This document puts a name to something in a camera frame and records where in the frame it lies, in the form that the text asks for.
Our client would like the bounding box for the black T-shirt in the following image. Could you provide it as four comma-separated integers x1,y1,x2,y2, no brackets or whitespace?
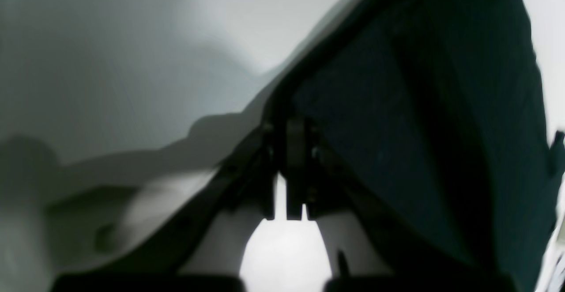
266,0,564,292

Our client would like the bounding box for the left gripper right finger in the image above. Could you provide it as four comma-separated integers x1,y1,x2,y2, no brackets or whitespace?
305,124,508,292

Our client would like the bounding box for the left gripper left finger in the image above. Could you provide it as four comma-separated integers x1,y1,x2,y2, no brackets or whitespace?
58,129,276,292

